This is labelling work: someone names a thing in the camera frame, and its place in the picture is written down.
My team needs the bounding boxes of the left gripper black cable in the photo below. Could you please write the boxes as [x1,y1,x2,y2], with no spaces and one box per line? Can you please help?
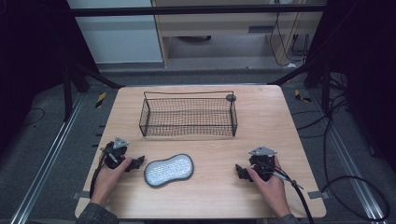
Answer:
[89,151,108,199]

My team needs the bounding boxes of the yellow black striped tape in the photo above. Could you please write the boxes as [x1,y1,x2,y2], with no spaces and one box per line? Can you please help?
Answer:
[94,91,107,109]
[293,89,313,104]

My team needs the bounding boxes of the grey oval sponge pad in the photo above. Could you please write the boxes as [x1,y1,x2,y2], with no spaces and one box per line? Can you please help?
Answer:
[143,153,195,189]

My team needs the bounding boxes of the person's left hand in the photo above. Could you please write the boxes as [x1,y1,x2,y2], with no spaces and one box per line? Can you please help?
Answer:
[90,156,134,208]

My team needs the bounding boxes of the grey tape strip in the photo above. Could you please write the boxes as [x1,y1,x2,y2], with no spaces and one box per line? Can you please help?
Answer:
[72,190,92,200]
[307,190,331,200]

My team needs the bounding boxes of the person's right hand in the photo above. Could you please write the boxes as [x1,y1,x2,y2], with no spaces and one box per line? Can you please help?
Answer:
[246,156,292,219]

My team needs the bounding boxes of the black floor cable loop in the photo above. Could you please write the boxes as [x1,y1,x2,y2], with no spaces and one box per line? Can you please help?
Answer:
[292,73,391,222]

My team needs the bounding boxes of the black horizontal frame bar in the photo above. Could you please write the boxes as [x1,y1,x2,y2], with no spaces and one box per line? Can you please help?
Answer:
[69,4,326,18]

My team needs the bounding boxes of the white cabinet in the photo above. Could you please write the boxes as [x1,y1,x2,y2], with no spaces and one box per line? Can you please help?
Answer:
[66,0,164,64]

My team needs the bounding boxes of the light wooden desk unit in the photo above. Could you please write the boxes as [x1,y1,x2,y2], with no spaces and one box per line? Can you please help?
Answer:
[150,0,328,69]

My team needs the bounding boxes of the aluminium floor rail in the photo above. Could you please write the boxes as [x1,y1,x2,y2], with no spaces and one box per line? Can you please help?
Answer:
[307,90,389,224]
[8,92,86,224]

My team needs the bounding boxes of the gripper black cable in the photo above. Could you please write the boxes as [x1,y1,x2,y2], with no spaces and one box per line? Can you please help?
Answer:
[261,163,316,224]
[89,151,108,199]

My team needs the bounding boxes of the thin black floor cable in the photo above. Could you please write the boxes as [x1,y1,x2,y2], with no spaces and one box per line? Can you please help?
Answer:
[21,107,47,127]

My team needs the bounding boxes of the black wire mesh basket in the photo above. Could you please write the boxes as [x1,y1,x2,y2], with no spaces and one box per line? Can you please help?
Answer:
[138,90,239,138]

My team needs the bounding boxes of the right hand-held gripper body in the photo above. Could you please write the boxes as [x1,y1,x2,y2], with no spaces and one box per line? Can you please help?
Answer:
[247,146,278,183]

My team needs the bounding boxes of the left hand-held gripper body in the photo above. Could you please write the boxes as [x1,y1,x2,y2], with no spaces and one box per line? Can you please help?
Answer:
[102,135,131,171]

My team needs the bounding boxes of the black hanging cables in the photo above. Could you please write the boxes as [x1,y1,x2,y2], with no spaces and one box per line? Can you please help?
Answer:
[268,0,311,67]

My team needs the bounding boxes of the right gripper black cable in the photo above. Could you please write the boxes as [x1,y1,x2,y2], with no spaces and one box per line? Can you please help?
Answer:
[261,163,316,224]

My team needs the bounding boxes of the black metal stand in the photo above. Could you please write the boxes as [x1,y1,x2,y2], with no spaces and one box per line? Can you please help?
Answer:
[61,59,125,123]
[268,59,332,114]

